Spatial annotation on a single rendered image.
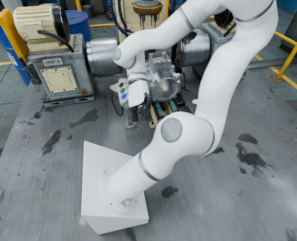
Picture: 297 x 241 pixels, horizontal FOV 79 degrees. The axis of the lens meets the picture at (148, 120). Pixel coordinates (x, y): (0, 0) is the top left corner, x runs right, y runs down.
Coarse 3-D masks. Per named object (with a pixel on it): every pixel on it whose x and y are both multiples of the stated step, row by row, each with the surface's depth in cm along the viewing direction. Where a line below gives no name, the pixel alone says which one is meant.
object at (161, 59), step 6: (150, 54) 105; (156, 54) 107; (162, 54) 108; (150, 60) 106; (156, 60) 106; (162, 60) 102; (150, 66) 107; (156, 66) 100; (162, 66) 101; (168, 66) 102
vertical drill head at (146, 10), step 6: (138, 0) 106; (144, 0) 105; (150, 0) 105; (156, 0) 106; (138, 6) 106; (144, 6) 106; (150, 6) 106; (156, 6) 106; (162, 6) 110; (138, 12) 107; (144, 12) 105; (150, 12) 105; (156, 12) 107; (144, 18) 110; (156, 18) 111
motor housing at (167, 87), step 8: (160, 72) 100; (168, 72) 100; (160, 80) 97; (168, 80) 116; (152, 88) 100; (160, 88) 116; (168, 88) 113; (176, 88) 106; (160, 96) 110; (168, 96) 110
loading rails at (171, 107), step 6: (156, 102) 110; (162, 102) 126; (168, 102) 111; (174, 102) 110; (156, 108) 107; (168, 108) 114; (174, 108) 107; (156, 114) 103; (162, 114) 101; (168, 114) 114; (156, 120) 106; (150, 126) 111
